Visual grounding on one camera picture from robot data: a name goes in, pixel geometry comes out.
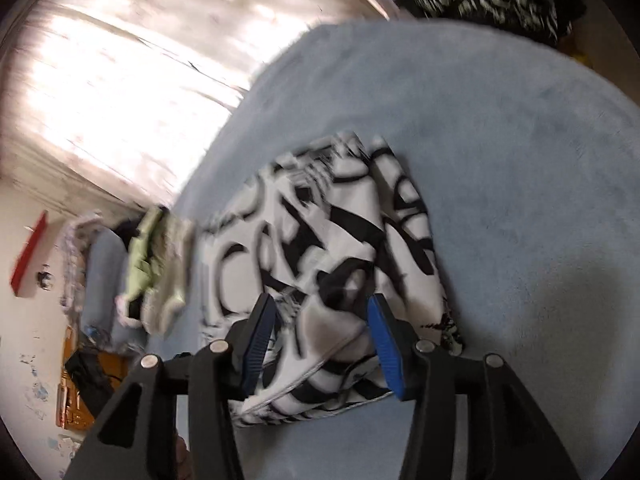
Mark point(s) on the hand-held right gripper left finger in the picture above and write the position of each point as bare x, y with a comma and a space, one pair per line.
257, 332

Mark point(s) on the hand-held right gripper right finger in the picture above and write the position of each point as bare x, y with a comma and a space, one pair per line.
386, 347

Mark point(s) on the black and white printed jacket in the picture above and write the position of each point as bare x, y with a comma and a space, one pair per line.
325, 220

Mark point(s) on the light green garment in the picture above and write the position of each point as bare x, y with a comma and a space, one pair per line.
145, 260

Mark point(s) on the grey blue pillows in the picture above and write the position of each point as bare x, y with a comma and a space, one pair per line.
107, 280

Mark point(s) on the black garment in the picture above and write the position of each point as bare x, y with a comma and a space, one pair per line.
127, 230

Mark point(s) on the floral patterned quilt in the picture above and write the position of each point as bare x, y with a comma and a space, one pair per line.
75, 260

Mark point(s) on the orange wooden headboard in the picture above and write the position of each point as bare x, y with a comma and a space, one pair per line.
72, 405

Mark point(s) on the bed with blue sheet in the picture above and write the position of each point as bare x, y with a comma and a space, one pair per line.
500, 160

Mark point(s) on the white floral sheer curtain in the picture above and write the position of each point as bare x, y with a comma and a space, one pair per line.
150, 60

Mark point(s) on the black and white patterned cloth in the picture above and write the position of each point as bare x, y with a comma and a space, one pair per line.
490, 0

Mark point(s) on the cartoon face wall sticker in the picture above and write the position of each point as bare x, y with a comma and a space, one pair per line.
46, 280

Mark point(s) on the red wall shelf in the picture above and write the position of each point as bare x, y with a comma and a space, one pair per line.
30, 255

